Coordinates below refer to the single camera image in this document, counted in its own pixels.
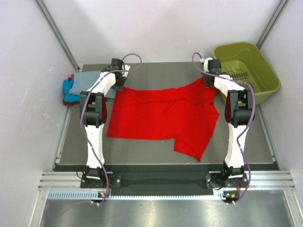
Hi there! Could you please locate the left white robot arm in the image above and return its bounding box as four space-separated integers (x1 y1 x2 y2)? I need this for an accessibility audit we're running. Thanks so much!
80 59 130 188

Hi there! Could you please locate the bright blue folded t shirt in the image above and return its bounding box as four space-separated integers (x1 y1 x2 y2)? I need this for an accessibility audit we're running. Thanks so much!
62 79 81 104

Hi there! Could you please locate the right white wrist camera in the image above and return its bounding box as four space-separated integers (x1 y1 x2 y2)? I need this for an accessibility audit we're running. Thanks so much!
200 58 213 73

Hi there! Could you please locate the green plastic basket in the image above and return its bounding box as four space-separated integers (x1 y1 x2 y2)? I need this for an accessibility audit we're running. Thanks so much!
213 42 281 105

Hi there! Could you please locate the white slotted cable duct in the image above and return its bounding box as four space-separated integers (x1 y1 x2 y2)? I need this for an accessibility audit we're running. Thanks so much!
47 190 226 201

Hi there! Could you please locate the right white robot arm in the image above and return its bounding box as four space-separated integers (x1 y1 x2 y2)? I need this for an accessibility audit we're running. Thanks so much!
201 58 255 190

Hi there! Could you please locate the grey-blue folded t shirt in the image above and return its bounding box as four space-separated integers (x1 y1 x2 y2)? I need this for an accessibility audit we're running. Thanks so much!
69 71 116 99

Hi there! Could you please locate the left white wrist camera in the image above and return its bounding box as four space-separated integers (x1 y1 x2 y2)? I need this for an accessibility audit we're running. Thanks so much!
121 63 131 78

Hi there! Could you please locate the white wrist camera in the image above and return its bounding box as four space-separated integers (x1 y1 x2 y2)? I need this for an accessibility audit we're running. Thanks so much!
121 63 131 78
200 58 213 73

